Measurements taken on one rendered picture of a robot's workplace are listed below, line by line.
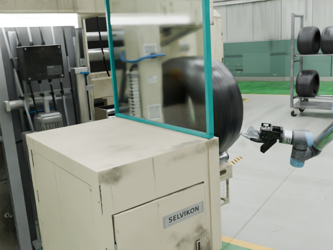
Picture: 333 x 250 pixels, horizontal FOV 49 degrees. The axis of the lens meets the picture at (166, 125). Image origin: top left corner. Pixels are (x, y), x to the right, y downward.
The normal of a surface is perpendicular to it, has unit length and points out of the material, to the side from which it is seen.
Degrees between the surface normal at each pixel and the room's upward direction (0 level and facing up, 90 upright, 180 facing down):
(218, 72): 45
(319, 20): 90
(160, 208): 90
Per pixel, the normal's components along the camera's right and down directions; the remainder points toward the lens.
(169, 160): 0.61, 0.14
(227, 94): 0.55, -0.21
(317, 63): -0.56, 0.21
